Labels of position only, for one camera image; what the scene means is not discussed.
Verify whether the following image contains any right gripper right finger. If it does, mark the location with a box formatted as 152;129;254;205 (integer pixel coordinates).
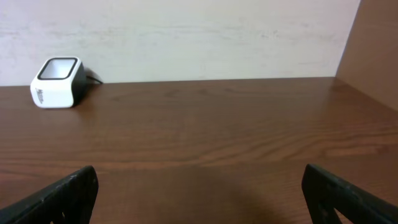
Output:
302;164;397;224

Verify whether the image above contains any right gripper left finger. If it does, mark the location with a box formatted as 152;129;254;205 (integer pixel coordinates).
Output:
1;166;99;223

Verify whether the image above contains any white barcode scanner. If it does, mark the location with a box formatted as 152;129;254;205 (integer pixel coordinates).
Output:
30;57;87;109

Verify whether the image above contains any black scanner cable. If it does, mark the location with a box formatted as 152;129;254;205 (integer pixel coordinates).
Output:
85;75;104;85

